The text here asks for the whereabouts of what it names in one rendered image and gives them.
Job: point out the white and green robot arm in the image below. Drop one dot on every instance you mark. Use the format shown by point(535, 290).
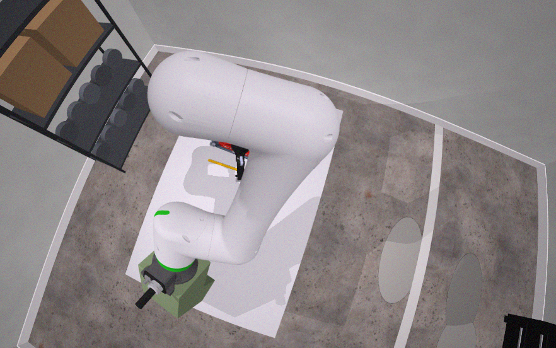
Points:
point(289, 128)

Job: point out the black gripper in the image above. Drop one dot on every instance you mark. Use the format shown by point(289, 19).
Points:
point(240, 162)

